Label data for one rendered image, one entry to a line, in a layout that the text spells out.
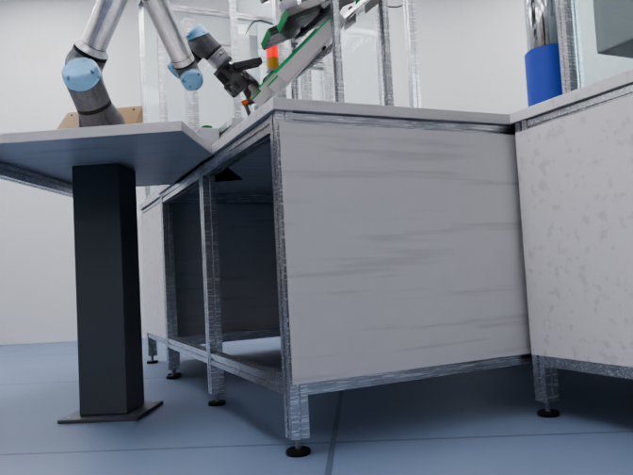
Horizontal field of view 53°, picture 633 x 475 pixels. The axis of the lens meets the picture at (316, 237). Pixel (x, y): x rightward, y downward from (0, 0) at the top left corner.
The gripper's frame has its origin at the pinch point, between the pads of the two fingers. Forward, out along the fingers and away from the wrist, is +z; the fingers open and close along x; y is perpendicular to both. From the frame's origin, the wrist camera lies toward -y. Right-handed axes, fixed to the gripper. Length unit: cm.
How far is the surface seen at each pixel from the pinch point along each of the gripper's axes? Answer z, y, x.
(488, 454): 86, 66, 98
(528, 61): 49, -53, 59
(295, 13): -14, -3, 48
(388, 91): 21, -7, 53
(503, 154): 54, -8, 75
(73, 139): -30, 66, 34
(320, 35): -5, -4, 50
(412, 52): 39, -112, -60
